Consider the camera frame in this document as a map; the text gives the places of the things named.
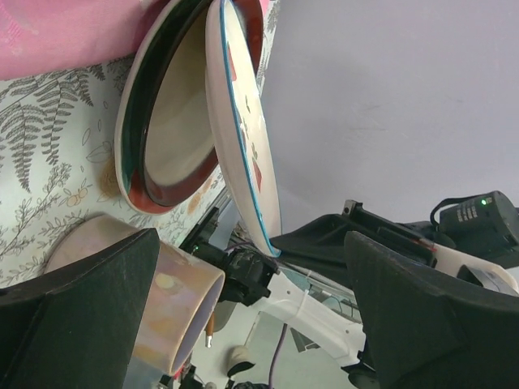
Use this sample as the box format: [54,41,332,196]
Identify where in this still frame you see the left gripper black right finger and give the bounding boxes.
[344,232,518,388]

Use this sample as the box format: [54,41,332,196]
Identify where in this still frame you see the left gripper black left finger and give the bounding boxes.
[1,229,160,388]

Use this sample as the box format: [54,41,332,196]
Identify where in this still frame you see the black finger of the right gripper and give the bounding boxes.
[270,213,433,276]

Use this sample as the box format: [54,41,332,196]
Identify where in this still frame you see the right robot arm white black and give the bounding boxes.
[185,191,518,388]

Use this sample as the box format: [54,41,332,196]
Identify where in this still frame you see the floral table mat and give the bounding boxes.
[0,0,281,289]

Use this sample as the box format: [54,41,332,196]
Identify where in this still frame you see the red rim cream plate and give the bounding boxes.
[114,0,264,214]

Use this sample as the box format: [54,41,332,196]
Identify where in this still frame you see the pink cloth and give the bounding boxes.
[1,1,267,81]

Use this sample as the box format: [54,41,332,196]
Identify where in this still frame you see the iridescent mug pink handle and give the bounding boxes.
[45,215,225,374]

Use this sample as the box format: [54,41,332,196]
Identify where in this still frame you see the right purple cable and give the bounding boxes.
[267,322,289,384]

